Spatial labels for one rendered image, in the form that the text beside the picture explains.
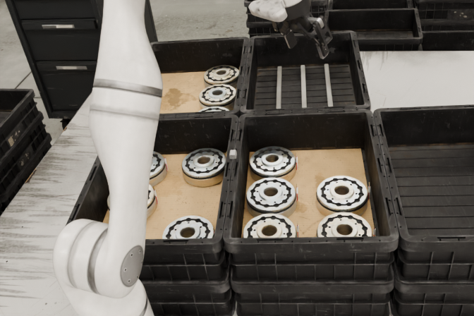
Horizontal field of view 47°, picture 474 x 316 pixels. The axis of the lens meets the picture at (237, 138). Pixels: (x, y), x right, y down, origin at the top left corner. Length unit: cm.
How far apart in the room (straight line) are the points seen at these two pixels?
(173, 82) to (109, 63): 91
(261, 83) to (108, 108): 90
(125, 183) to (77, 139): 101
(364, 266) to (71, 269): 51
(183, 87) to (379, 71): 66
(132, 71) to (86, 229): 22
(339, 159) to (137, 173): 65
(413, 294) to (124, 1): 72
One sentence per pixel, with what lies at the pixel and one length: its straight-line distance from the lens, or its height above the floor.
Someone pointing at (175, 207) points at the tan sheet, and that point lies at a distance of 118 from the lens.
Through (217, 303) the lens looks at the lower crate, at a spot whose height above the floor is 76.
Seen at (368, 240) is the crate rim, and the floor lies 93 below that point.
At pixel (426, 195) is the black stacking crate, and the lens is 119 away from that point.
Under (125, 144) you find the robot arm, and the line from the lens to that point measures 70.
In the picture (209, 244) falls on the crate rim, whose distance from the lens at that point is 95.
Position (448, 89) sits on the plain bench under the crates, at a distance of 178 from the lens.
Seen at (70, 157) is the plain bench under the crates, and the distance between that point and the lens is 164.
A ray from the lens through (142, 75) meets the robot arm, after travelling 71.
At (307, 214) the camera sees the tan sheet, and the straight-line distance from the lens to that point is 113.
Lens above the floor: 162
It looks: 36 degrees down
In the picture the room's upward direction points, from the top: 7 degrees counter-clockwise
